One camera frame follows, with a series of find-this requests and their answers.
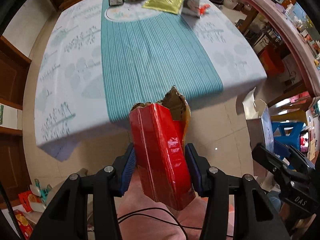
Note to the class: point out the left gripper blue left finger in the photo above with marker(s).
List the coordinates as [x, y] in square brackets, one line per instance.
[124, 167]

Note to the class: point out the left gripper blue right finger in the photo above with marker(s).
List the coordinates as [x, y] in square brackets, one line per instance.
[198, 167]

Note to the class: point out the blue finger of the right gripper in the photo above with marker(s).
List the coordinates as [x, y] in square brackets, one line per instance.
[297, 160]
[269, 160]

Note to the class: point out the red paper box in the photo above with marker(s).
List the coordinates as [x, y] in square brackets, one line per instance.
[158, 130]

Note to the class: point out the white red torn box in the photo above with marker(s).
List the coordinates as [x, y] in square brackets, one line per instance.
[194, 8]

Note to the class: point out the purple white small carton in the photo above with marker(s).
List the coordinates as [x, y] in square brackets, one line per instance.
[258, 121]

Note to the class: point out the blue plastic stool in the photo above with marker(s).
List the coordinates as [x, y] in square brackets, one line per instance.
[287, 133]

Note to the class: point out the pink trouser legs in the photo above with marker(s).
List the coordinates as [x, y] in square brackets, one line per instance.
[140, 217]

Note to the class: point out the grey plastic stool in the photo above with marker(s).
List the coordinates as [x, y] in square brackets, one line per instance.
[64, 185]

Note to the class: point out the red plastic bucket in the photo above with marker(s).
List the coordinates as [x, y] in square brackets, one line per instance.
[271, 61]

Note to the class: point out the leaf pattern teal tablecloth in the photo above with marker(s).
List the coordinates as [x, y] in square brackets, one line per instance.
[101, 60]

